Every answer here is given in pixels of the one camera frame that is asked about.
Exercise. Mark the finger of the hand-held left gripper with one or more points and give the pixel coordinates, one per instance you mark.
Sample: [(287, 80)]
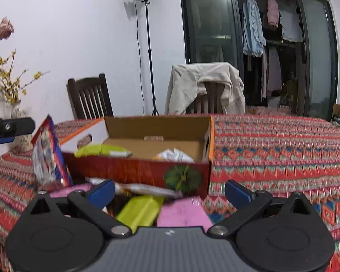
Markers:
[(14, 127), (0, 142)]

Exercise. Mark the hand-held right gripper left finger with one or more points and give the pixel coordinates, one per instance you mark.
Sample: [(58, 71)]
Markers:
[(102, 193)]

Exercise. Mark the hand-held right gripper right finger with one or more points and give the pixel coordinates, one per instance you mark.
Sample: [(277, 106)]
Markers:
[(238, 194)]

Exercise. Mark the pink snack packet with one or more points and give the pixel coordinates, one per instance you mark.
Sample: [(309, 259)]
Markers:
[(73, 189), (181, 215)]

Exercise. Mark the red orange cardboard box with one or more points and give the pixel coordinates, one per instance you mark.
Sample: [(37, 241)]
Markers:
[(136, 172)]

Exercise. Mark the green snack packet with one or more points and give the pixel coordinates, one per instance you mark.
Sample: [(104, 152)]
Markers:
[(99, 150), (138, 211)]

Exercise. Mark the red white snack bag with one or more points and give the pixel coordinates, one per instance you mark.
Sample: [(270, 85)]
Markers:
[(49, 158)]

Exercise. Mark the white orange-print snack packet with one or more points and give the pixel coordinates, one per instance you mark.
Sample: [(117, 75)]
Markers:
[(147, 188), (172, 155)]

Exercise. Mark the floral ceramic vase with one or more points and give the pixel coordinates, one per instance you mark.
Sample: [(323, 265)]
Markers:
[(18, 110)]

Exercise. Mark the yellow flower branches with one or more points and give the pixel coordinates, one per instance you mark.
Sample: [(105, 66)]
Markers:
[(8, 82)]

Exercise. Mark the dark wooden chair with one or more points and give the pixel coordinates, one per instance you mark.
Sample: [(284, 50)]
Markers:
[(87, 99), (208, 97)]

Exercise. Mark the pink artificial roses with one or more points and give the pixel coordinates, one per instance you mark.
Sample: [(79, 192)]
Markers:
[(2, 29)]

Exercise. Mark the beige jacket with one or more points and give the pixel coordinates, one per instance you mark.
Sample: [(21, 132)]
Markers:
[(184, 87)]

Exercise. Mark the pale pink hanging garment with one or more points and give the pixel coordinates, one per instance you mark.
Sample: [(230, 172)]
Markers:
[(273, 70)]

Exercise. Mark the studio light on stand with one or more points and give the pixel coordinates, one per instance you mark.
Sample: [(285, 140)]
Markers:
[(149, 62)]

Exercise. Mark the light blue hanging shirt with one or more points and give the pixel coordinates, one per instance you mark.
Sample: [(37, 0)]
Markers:
[(252, 28)]

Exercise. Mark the wardrobe with hanging clothes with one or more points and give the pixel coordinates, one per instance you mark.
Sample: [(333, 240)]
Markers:
[(212, 22)]

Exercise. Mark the white hanging top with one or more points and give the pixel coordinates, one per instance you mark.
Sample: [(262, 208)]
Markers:
[(291, 25)]

